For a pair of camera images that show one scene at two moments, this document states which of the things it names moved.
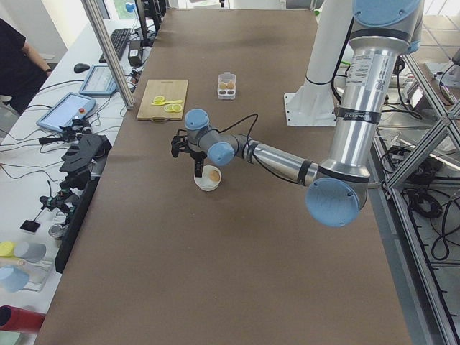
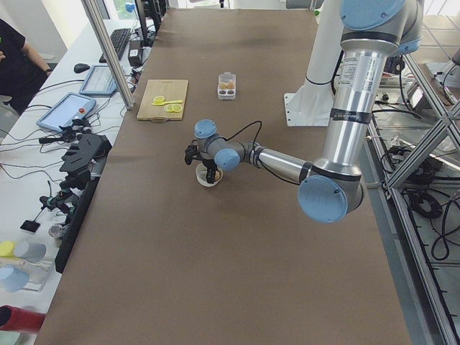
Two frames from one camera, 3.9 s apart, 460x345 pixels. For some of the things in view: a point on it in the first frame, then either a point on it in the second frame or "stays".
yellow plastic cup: (6, 249) stays
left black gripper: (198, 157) -> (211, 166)
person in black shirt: (22, 71) stays
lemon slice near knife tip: (159, 100) stays
